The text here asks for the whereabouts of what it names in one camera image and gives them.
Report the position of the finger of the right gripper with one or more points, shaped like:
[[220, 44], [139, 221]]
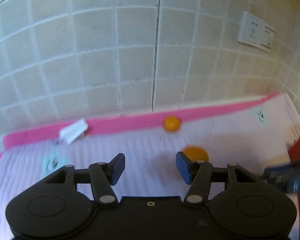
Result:
[[285, 178]]

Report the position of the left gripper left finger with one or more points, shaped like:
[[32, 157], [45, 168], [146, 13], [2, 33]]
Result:
[[105, 175]]

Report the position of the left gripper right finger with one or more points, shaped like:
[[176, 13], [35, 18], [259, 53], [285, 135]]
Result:
[[197, 175]]

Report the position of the mandarin near large orange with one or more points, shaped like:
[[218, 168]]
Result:
[[195, 153]]

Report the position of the white mat label tag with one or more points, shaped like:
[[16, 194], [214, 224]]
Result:
[[72, 132]]

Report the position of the small mandarin by border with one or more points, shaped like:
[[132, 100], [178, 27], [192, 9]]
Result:
[[171, 124]]

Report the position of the pink quilted mat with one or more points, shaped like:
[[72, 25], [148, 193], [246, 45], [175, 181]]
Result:
[[253, 134]]

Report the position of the white wall socket plate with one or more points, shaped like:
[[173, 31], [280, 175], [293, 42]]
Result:
[[256, 33]]

